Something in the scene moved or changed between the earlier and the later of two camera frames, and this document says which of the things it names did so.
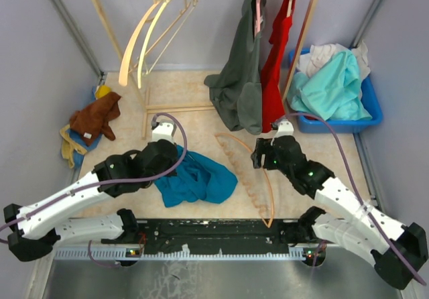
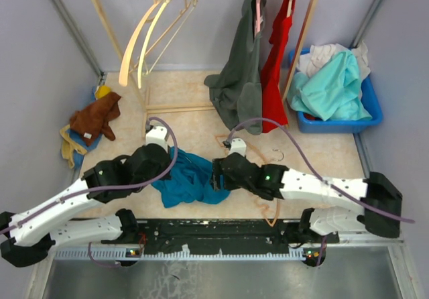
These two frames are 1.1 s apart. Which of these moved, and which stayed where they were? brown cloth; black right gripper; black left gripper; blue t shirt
Moved: black right gripper
Stayed: brown cloth; blue t shirt; black left gripper
